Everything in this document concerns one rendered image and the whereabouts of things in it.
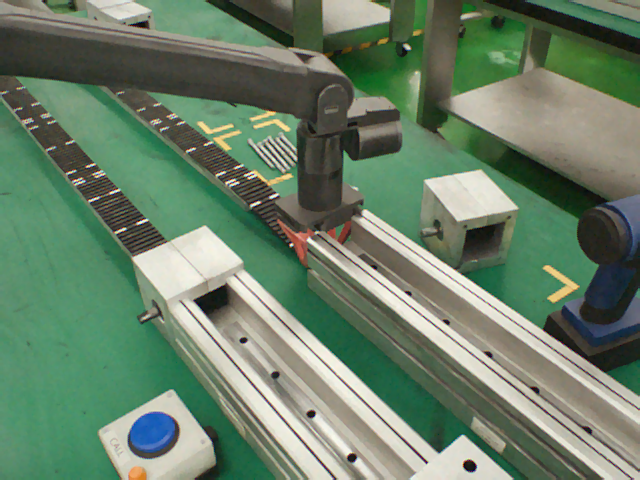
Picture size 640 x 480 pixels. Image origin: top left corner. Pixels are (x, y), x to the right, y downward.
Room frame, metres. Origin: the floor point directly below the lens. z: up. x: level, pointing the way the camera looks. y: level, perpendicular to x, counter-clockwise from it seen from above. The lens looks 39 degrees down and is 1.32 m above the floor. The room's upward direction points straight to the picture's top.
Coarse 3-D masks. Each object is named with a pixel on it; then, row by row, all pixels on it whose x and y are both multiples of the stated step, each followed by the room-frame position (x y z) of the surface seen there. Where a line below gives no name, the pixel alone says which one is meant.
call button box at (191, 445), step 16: (160, 400) 0.35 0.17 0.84; (176, 400) 0.35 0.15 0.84; (128, 416) 0.33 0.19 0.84; (176, 416) 0.33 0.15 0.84; (192, 416) 0.33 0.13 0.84; (112, 432) 0.31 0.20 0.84; (128, 432) 0.31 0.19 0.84; (176, 432) 0.31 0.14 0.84; (192, 432) 0.31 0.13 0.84; (208, 432) 0.34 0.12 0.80; (112, 448) 0.29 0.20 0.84; (128, 448) 0.29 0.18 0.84; (176, 448) 0.29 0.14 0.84; (192, 448) 0.29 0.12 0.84; (208, 448) 0.30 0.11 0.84; (112, 464) 0.31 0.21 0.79; (128, 464) 0.28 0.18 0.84; (144, 464) 0.28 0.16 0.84; (160, 464) 0.28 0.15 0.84; (176, 464) 0.28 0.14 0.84; (192, 464) 0.28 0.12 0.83; (208, 464) 0.29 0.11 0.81
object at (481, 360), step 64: (320, 256) 0.55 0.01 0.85; (384, 256) 0.56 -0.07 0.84; (384, 320) 0.46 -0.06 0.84; (448, 320) 0.46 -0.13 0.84; (512, 320) 0.43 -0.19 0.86; (448, 384) 0.39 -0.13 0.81; (512, 384) 0.35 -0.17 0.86; (576, 384) 0.35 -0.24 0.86; (512, 448) 0.31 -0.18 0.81; (576, 448) 0.28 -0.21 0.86
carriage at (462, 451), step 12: (456, 444) 0.26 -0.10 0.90; (468, 444) 0.26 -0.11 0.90; (444, 456) 0.25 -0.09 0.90; (456, 456) 0.25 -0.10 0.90; (468, 456) 0.25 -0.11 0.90; (480, 456) 0.25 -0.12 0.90; (432, 468) 0.24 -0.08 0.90; (444, 468) 0.24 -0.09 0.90; (456, 468) 0.24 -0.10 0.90; (468, 468) 0.24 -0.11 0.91; (480, 468) 0.24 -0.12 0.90; (492, 468) 0.24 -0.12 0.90
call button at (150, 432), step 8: (144, 416) 0.32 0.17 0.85; (152, 416) 0.32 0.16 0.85; (160, 416) 0.32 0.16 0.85; (168, 416) 0.32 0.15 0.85; (136, 424) 0.31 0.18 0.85; (144, 424) 0.31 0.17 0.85; (152, 424) 0.31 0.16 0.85; (160, 424) 0.31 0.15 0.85; (168, 424) 0.31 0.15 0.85; (136, 432) 0.30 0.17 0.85; (144, 432) 0.30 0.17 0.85; (152, 432) 0.30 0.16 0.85; (160, 432) 0.30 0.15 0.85; (168, 432) 0.30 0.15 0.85; (136, 440) 0.29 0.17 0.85; (144, 440) 0.29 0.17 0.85; (152, 440) 0.29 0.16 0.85; (160, 440) 0.29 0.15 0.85; (168, 440) 0.30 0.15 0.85; (136, 448) 0.29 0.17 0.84; (144, 448) 0.29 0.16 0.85; (152, 448) 0.29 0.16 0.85; (160, 448) 0.29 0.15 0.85
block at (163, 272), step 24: (192, 240) 0.55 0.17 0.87; (216, 240) 0.55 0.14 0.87; (144, 264) 0.51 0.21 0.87; (168, 264) 0.51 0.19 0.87; (192, 264) 0.51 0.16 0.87; (216, 264) 0.51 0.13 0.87; (240, 264) 0.51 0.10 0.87; (144, 288) 0.50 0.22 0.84; (168, 288) 0.47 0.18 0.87; (192, 288) 0.47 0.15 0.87; (216, 288) 0.50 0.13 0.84; (144, 312) 0.47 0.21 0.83; (168, 312) 0.45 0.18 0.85; (168, 336) 0.47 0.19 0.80
